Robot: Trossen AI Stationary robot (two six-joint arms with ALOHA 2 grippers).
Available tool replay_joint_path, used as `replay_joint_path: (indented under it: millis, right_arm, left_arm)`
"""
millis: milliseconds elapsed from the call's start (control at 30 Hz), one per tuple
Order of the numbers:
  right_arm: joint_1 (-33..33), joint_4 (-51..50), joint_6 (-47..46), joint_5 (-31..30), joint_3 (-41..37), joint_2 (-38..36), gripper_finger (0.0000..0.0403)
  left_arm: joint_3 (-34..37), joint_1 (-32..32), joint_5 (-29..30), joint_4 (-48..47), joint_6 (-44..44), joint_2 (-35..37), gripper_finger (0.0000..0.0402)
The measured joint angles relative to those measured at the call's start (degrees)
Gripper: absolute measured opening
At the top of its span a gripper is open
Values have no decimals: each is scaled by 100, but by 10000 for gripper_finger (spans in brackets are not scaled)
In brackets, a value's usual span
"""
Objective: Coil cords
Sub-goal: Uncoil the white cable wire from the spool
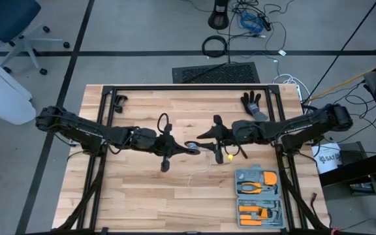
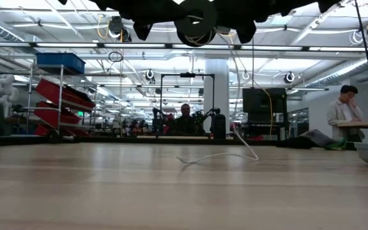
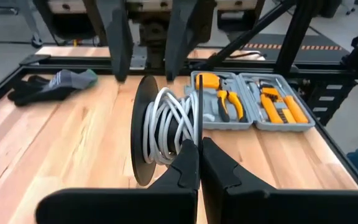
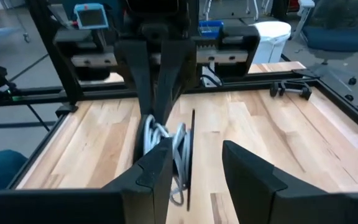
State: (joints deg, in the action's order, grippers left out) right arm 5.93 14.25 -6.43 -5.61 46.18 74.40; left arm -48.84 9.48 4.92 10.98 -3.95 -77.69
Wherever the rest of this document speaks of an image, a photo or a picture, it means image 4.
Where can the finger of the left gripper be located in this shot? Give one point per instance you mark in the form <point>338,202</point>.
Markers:
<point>174,71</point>
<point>137,68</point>

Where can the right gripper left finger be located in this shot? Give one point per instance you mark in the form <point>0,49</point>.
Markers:
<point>148,193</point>

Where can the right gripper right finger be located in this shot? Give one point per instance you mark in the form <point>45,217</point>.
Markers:
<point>253,193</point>

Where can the blue plastic crate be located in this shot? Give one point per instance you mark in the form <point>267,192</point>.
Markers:
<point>210,29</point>

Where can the white trash bin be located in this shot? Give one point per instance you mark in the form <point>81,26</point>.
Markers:
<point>272,40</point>

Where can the light blue framed device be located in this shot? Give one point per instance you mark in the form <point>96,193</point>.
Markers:
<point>90,17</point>

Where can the black clamp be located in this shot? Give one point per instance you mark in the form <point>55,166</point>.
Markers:
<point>291,90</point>

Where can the blue office chair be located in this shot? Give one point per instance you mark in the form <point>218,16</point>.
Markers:
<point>337,39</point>

